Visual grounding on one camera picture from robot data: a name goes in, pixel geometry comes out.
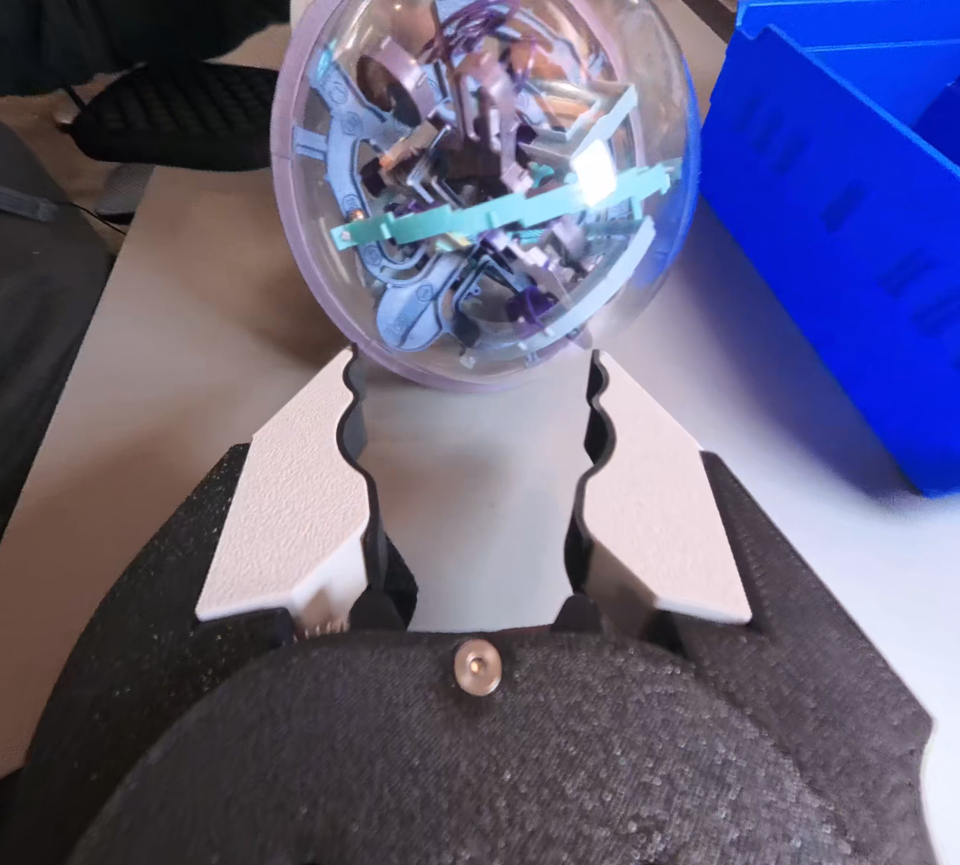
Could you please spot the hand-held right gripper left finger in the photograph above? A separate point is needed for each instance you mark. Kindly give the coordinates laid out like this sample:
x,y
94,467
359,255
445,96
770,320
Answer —
x,y
285,520

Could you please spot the clear plastic maze ball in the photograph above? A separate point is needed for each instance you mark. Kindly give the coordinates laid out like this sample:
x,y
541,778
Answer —
x,y
480,160

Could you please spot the black mesh pad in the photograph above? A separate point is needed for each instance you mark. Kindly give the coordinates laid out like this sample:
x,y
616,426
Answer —
x,y
180,115

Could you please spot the black printed hoodie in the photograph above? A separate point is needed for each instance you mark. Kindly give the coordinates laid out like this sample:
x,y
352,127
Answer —
x,y
45,325

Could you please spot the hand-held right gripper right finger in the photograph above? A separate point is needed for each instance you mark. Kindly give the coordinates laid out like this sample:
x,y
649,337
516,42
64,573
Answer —
x,y
668,520

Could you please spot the blue plastic bin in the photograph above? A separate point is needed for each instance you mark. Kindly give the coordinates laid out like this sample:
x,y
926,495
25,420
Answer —
x,y
840,220

